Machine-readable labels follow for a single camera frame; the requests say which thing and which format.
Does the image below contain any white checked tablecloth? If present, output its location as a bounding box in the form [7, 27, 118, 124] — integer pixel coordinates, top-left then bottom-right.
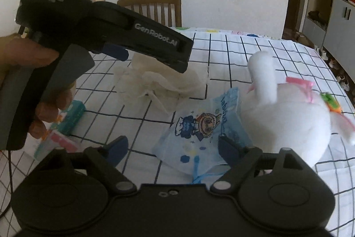
[0, 26, 355, 237]

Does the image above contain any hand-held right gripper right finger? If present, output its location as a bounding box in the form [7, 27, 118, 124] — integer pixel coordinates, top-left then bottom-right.
[210, 136, 308, 195]

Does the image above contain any pink and white wipe sachet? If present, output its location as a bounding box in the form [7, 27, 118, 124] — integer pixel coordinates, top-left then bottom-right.
[45, 130, 79, 153]

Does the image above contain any blue cartoon face mask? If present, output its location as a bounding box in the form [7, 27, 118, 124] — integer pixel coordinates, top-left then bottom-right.
[152, 88, 253, 185]

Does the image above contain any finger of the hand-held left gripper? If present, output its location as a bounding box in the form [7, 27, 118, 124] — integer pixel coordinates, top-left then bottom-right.
[100, 42, 129, 62]

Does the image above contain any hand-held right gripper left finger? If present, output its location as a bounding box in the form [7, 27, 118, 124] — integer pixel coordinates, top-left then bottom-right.
[37, 135, 138, 195]

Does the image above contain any white plush rabbit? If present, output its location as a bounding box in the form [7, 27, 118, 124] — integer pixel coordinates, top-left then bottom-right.
[241, 51, 355, 174]

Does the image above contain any person's left hand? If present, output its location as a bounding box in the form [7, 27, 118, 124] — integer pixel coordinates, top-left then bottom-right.
[0, 33, 77, 140]

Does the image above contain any grey shelf cabinet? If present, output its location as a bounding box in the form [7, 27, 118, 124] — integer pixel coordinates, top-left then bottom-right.
[301, 0, 355, 66]

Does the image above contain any wooden chair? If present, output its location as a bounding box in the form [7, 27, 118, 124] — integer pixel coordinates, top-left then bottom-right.
[117, 0, 182, 28]

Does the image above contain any teal and white tissue pack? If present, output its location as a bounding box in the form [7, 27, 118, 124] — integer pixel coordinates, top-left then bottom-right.
[34, 100, 85, 162]

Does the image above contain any black cable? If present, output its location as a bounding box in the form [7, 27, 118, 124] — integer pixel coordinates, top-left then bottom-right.
[0, 149, 13, 220]

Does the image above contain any white gauze cloth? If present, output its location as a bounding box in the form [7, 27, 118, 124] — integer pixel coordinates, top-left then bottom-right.
[113, 52, 209, 106]

